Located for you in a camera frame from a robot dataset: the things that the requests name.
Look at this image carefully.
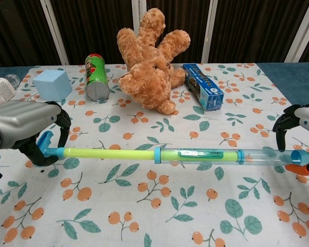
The brown plush teddy bear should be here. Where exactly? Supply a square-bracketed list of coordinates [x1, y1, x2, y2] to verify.
[116, 7, 191, 115]

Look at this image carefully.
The light blue foam cube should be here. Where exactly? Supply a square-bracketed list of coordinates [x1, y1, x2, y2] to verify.
[32, 69, 73, 101]

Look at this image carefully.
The floral print tablecloth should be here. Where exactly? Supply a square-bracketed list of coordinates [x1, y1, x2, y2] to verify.
[0, 63, 309, 247]

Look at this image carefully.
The white frame post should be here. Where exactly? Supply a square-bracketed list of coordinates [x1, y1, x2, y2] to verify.
[202, 0, 219, 64]
[285, 0, 309, 64]
[132, 0, 147, 49]
[40, 0, 70, 65]

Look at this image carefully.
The blue cardboard box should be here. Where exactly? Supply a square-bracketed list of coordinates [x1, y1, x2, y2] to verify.
[182, 63, 225, 112]

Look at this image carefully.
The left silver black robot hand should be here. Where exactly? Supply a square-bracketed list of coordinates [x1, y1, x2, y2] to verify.
[0, 100, 72, 168]

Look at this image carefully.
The blue yellow water pump toy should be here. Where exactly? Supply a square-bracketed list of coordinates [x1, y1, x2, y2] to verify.
[37, 131, 309, 166]

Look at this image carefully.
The clear plastic bottle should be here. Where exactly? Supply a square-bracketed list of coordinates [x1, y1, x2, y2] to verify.
[0, 74, 21, 107]

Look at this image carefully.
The green chip can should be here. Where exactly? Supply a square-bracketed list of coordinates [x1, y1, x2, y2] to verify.
[84, 53, 111, 101]

